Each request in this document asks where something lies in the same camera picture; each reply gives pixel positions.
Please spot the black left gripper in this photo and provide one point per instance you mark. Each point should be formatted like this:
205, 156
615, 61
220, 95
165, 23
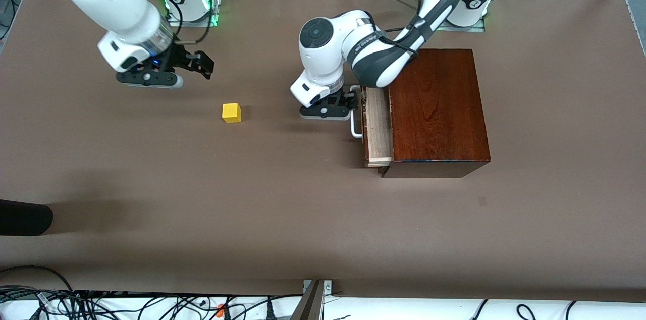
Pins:
347, 96

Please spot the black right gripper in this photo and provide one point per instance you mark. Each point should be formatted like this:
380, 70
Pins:
177, 57

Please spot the yellow cube block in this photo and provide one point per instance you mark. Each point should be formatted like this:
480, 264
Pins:
231, 113

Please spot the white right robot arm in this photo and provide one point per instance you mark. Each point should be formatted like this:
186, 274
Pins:
116, 2

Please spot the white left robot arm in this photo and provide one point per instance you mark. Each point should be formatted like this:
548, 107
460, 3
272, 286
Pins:
323, 57

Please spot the dark wooden drawer cabinet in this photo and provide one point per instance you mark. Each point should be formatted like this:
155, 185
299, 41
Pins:
439, 108

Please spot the dark aluminium beam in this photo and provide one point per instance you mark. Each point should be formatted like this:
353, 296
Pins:
309, 307

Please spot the black cylindrical object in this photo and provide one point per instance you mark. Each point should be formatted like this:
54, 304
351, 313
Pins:
25, 217

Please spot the orange connector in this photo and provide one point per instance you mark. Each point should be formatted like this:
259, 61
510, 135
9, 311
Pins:
220, 310

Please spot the silver bracket plate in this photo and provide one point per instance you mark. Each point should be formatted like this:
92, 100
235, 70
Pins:
328, 287

